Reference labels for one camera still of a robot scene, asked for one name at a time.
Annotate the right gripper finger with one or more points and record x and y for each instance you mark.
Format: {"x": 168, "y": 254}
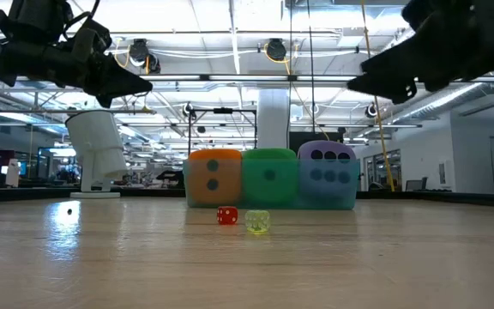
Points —
{"x": 393, "y": 66}
{"x": 395, "y": 91}

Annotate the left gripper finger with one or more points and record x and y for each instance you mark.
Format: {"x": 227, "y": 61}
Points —
{"x": 110, "y": 92}
{"x": 118, "y": 73}

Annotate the purple foam die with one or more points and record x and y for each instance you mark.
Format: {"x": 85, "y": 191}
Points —
{"x": 328, "y": 165}

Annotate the teal translucent plastic bin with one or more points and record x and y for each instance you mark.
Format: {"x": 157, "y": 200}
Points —
{"x": 299, "y": 195}

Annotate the orange foam die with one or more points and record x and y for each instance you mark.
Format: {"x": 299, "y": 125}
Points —
{"x": 225, "y": 189}

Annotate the green foam die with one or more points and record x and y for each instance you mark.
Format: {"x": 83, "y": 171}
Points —
{"x": 269, "y": 189}

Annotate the small red die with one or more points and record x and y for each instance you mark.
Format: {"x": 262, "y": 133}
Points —
{"x": 227, "y": 215}

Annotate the small clear green die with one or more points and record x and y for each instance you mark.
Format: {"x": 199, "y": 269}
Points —
{"x": 257, "y": 221}

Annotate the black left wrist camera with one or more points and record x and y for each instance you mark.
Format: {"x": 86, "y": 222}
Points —
{"x": 37, "y": 15}

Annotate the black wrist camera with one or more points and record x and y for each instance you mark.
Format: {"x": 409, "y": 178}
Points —
{"x": 37, "y": 15}
{"x": 435, "y": 13}

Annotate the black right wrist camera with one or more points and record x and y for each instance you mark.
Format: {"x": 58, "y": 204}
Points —
{"x": 435, "y": 13}

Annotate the black background gantry frame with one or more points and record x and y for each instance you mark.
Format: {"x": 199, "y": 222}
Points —
{"x": 223, "y": 110}

